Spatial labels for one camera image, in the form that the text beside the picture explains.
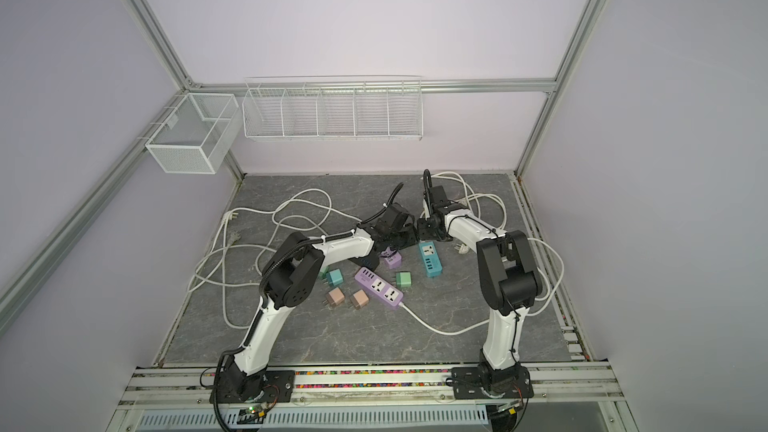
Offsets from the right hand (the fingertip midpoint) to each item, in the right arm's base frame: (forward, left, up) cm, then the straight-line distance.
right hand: (428, 232), depth 99 cm
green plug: (-16, +8, -1) cm, 18 cm away
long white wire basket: (+33, +32, +26) cm, 53 cm away
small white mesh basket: (+22, +77, +24) cm, 84 cm away
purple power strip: (-10, +12, 0) cm, 15 cm away
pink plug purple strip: (-21, +29, -2) cm, 36 cm away
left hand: (-3, +2, -1) cm, 3 cm away
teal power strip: (-9, 0, -1) cm, 9 cm away
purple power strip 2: (-19, +16, -1) cm, 25 cm away
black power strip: (-9, +19, -2) cm, 21 cm away
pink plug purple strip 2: (-22, +21, -2) cm, 31 cm away
